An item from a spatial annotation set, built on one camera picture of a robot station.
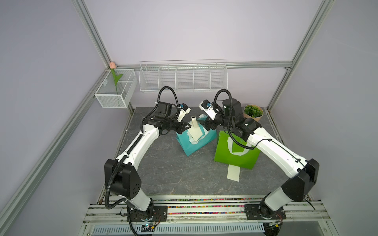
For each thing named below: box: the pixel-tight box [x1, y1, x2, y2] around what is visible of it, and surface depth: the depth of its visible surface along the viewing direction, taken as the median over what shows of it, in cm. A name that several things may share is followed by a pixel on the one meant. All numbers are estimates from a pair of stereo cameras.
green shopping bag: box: [213, 130, 261, 170], surface depth 86 cm
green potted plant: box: [244, 105, 264, 118], surface depth 101 cm
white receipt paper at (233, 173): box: [226, 164, 241, 182], surface depth 89 cm
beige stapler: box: [190, 115, 199, 128], surface depth 78 cm
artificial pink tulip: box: [109, 60, 124, 95], surface depth 92 cm
